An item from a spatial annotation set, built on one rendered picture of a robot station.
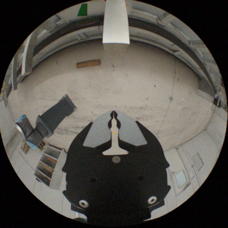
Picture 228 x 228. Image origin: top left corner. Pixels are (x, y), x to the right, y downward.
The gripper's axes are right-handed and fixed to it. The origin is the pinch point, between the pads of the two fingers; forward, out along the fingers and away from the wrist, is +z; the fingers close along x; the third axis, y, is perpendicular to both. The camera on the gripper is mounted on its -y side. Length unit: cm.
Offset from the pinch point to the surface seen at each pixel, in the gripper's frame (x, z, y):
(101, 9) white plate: -3.2, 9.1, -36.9
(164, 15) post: 20.4, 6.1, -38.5
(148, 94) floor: 55, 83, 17
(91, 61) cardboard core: -24, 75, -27
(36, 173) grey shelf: -258, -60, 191
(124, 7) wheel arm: 1.8, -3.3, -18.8
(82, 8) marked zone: -9.6, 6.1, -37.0
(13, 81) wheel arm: -48, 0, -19
